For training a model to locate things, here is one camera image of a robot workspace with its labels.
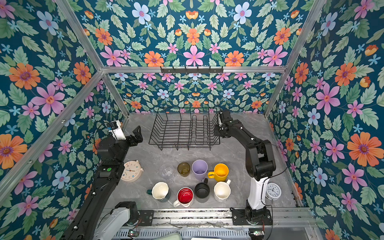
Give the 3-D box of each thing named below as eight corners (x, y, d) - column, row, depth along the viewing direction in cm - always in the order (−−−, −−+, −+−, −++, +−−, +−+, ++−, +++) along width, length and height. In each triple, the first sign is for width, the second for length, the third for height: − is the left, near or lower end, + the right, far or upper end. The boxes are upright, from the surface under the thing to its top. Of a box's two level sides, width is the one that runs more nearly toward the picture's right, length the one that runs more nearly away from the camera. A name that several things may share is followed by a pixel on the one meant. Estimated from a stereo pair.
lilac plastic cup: (197, 184, 86) (196, 176, 76) (192, 171, 91) (191, 161, 81) (209, 180, 88) (210, 171, 78) (204, 167, 93) (204, 157, 83)
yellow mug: (208, 182, 87) (208, 176, 79) (208, 170, 92) (208, 163, 84) (227, 182, 87) (229, 176, 79) (225, 170, 92) (227, 163, 84)
